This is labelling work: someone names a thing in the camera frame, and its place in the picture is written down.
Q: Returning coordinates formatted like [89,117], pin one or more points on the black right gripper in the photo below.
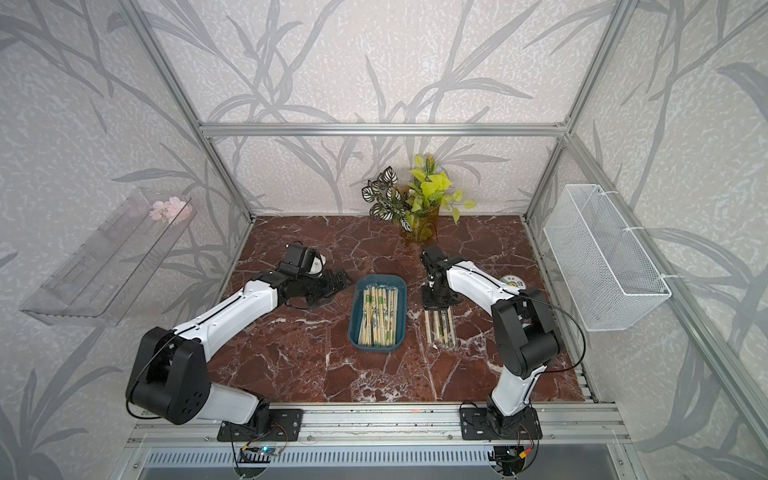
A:
[427,304]

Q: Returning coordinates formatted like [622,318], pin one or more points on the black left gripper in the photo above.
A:
[331,287]

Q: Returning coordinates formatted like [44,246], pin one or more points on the teal storage box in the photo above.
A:
[356,314]

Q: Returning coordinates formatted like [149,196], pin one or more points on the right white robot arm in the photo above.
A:
[523,324]

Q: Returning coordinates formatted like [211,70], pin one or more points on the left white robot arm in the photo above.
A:
[170,377]

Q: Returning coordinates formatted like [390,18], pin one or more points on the wrapped chopsticks in box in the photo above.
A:
[378,326]

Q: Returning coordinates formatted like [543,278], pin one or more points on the amber glass vase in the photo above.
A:
[419,227]

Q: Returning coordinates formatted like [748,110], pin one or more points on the green artificial plant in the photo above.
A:
[429,187]

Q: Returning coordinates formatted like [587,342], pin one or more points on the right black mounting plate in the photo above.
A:
[498,423]

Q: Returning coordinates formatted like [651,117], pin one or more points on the black mounting plate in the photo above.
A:
[498,423]
[275,425]

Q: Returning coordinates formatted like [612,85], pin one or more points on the pink artificial flower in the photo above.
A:
[171,210]

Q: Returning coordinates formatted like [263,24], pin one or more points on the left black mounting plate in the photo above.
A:
[275,425]

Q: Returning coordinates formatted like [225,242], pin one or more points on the left circuit board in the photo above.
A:
[259,454]

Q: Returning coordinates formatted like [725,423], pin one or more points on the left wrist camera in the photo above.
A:
[300,260]

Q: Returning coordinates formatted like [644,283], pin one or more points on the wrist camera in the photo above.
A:
[300,260]
[433,259]

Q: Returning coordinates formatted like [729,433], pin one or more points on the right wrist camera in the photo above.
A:
[433,259]

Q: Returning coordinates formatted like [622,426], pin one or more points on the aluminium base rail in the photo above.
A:
[359,424]

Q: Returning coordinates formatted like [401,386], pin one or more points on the aluminium frame crossbar back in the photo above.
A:
[382,129]

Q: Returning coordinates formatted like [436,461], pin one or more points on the white wire mesh basket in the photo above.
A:
[611,278]

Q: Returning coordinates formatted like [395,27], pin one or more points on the clear acrylic wall shelf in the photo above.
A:
[99,283]

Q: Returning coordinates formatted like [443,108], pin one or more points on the aluminium frame post left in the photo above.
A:
[137,21]

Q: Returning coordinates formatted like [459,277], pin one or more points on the aluminium frame post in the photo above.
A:
[616,26]
[137,21]

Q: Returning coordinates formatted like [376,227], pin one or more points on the aluminium frame post right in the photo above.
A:
[616,26]

